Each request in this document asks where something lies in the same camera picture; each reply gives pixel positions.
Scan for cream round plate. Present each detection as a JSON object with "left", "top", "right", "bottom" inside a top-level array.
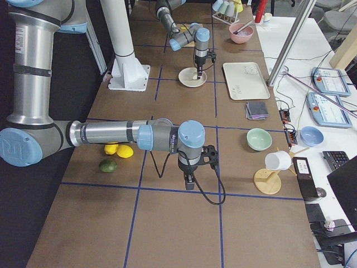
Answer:
[{"left": 178, "top": 67, "right": 207, "bottom": 88}]

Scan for white bear tray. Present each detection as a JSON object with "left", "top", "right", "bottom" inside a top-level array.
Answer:
[{"left": 223, "top": 62, "right": 270, "bottom": 101}]

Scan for bamboo cutting board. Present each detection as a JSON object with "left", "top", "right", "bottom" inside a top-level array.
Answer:
[{"left": 170, "top": 23, "right": 210, "bottom": 50}]

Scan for metal black-tipped tongs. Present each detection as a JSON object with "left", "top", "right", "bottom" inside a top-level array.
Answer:
[{"left": 233, "top": 20, "right": 253, "bottom": 35}]

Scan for pink bowl with ice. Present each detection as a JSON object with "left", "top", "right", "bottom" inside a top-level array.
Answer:
[{"left": 229, "top": 23, "right": 254, "bottom": 44}]

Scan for cup rack with cups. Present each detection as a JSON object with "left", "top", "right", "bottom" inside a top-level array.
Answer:
[{"left": 212, "top": 0, "right": 243, "bottom": 25}]

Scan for grey folded cloth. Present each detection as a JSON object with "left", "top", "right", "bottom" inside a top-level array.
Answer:
[{"left": 245, "top": 102, "right": 269, "bottom": 116}]

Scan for yellow lemon lower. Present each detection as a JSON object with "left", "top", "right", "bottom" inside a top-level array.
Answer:
[{"left": 116, "top": 145, "right": 134, "bottom": 159}]

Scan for yellow lemon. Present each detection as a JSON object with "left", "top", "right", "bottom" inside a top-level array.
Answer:
[
  {"left": 116, "top": 145, "right": 134, "bottom": 159},
  {"left": 104, "top": 143, "right": 119, "bottom": 155}
]

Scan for purple folded cloth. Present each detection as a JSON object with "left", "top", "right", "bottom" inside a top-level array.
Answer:
[{"left": 246, "top": 112, "right": 269, "bottom": 120}]

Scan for wooden cup stand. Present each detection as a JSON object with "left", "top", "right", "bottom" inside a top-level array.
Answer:
[{"left": 253, "top": 148, "right": 309, "bottom": 195}]

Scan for green bowl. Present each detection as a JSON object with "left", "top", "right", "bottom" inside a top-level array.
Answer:
[{"left": 246, "top": 128, "right": 272, "bottom": 151}]

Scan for white small cup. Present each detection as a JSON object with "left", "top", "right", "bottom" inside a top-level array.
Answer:
[{"left": 263, "top": 12, "right": 273, "bottom": 23}]

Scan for yellow lemon upper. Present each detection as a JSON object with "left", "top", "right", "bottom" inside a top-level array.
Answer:
[{"left": 104, "top": 143, "right": 119, "bottom": 155}]

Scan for white cup on stand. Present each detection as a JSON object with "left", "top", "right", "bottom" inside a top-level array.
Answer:
[{"left": 264, "top": 151, "right": 292, "bottom": 170}]

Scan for orange black connector upper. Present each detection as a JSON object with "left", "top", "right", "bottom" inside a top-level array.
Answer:
[{"left": 279, "top": 109, "right": 291, "bottom": 123}]

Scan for orange black connector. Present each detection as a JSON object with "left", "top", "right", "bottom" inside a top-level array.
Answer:
[
  {"left": 283, "top": 124, "right": 298, "bottom": 148},
  {"left": 279, "top": 109, "right": 291, "bottom": 123}
]

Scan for orange black connector lower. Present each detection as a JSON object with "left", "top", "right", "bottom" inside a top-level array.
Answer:
[{"left": 283, "top": 124, "right": 298, "bottom": 148}]

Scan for black box device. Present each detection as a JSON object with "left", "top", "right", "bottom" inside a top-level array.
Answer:
[{"left": 292, "top": 157, "right": 319, "bottom": 202}]

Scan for blue bowl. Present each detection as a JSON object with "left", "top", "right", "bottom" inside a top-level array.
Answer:
[{"left": 300, "top": 126, "right": 324, "bottom": 147}]

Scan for black computer mouse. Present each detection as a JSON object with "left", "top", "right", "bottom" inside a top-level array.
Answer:
[{"left": 316, "top": 187, "right": 327, "bottom": 198}]

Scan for teach pendant upper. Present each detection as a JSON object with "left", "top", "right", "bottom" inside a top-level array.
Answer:
[{"left": 311, "top": 67, "right": 351, "bottom": 97}]

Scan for teach pendant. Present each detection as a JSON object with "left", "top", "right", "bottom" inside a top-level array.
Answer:
[
  {"left": 307, "top": 92, "right": 353, "bottom": 128},
  {"left": 311, "top": 67, "right": 351, "bottom": 97}
]

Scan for teach pendant lower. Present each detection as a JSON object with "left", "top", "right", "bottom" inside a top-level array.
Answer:
[{"left": 307, "top": 92, "right": 353, "bottom": 128}]

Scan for black keyboard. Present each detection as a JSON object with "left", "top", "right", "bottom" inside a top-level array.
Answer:
[{"left": 322, "top": 151, "right": 349, "bottom": 171}]

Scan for black monitor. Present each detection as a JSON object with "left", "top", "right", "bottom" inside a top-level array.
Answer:
[{"left": 327, "top": 156, "right": 357, "bottom": 224}]

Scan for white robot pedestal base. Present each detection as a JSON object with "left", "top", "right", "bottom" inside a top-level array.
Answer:
[{"left": 100, "top": 0, "right": 151, "bottom": 92}]

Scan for aluminium frame post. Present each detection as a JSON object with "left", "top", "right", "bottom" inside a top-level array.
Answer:
[{"left": 267, "top": 0, "right": 316, "bottom": 87}]

